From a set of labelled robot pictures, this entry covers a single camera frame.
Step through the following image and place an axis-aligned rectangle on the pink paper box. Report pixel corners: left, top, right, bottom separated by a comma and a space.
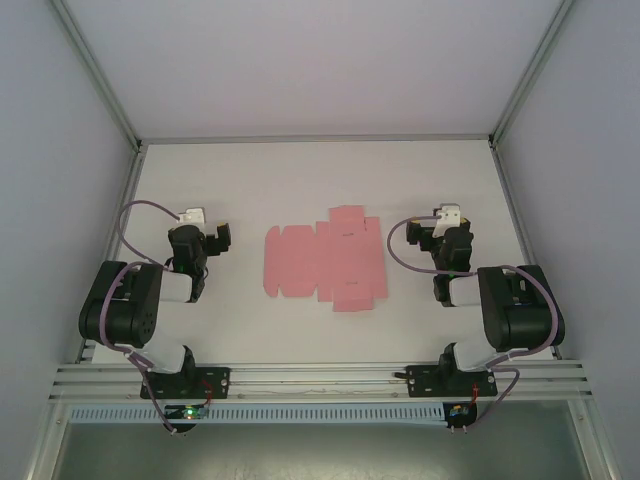
263, 204, 390, 314

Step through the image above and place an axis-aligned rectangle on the circuit board with green light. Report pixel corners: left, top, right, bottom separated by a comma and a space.
166, 405, 211, 422

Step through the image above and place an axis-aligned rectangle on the black round mounting disc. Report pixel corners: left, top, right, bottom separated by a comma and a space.
446, 401, 480, 438
161, 418, 199, 438

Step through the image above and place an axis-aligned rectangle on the grey metal panel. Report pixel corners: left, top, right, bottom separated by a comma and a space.
52, 422, 587, 480

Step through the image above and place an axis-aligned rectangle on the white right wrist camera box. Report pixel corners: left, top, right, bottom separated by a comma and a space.
431, 201, 462, 240

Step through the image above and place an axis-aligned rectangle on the aluminium frame crossbar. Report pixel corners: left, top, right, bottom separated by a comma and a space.
136, 131, 494, 147

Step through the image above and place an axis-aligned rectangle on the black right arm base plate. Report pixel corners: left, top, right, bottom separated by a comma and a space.
406, 364, 499, 400

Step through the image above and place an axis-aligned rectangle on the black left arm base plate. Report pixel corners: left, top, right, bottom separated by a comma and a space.
139, 365, 233, 402

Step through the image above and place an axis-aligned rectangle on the aluminium mounting rail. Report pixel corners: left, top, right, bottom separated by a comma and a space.
48, 362, 595, 402

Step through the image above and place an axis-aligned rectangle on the aluminium frame post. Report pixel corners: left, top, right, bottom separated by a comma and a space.
47, 0, 147, 154
486, 0, 592, 151

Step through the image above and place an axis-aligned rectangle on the white slotted cable duct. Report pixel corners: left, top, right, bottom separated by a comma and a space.
68, 403, 447, 427

